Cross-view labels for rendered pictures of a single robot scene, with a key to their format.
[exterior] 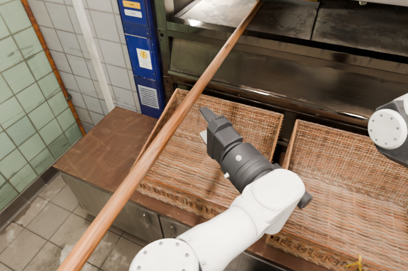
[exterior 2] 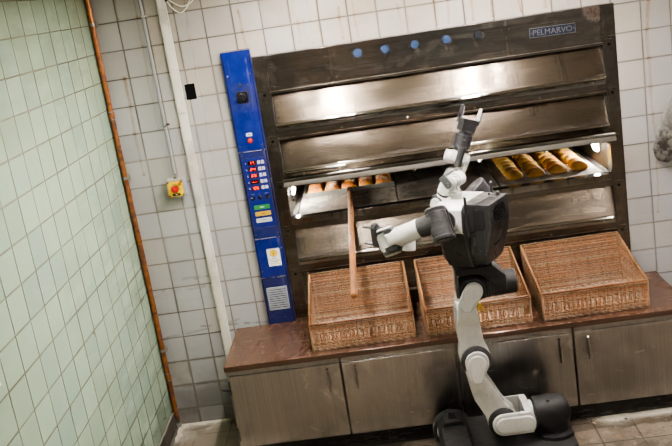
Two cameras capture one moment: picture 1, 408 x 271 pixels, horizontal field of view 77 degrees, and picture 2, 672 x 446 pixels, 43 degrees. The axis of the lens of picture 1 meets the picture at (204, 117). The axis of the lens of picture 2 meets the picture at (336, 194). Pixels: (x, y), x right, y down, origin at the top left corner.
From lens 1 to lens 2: 3.71 m
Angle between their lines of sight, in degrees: 33
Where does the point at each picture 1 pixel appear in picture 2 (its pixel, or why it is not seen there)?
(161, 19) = (287, 218)
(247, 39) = (357, 212)
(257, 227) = not seen: hidden behind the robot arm
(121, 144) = (272, 341)
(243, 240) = not seen: hidden behind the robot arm
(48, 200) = not seen: outside the picture
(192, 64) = (318, 246)
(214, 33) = (332, 215)
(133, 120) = (266, 329)
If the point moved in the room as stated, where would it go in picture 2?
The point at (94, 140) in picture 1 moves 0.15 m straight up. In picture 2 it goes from (243, 348) to (238, 322)
